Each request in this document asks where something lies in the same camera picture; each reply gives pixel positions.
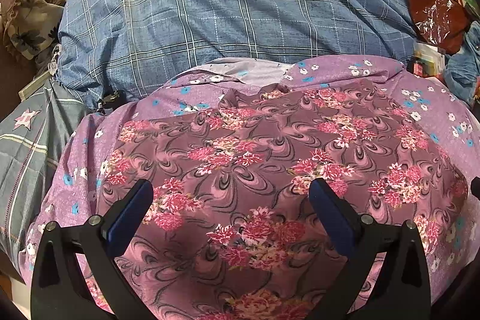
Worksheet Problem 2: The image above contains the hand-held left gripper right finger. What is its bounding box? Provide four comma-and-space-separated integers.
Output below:
309, 178, 432, 320

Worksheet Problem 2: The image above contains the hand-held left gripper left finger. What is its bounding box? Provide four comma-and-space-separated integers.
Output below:
31, 179, 154, 320

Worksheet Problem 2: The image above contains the pink floral garment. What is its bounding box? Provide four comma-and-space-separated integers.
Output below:
84, 83, 469, 320

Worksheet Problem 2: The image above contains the grey star-patterned cloth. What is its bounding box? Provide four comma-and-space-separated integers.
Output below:
0, 80, 94, 264

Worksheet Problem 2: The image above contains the black clip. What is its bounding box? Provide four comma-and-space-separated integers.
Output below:
97, 89, 126, 114

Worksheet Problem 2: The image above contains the purple floral bedsheet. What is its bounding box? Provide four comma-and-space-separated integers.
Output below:
22, 55, 480, 306

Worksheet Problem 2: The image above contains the colourful carton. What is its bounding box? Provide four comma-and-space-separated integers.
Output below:
409, 42, 447, 77

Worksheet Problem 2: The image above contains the blue denim cloth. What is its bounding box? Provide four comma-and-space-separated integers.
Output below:
444, 22, 480, 107

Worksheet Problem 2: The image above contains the blue checked quilt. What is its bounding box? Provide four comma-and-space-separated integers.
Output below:
56, 0, 421, 114

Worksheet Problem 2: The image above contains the brown leaf-print cloth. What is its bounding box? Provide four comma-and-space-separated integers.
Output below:
0, 0, 77, 62

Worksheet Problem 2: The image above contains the red plastic bag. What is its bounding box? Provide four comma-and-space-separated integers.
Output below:
405, 0, 471, 54

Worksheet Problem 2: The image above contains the brown wooden bed frame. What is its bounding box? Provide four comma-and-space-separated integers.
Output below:
0, 38, 42, 122

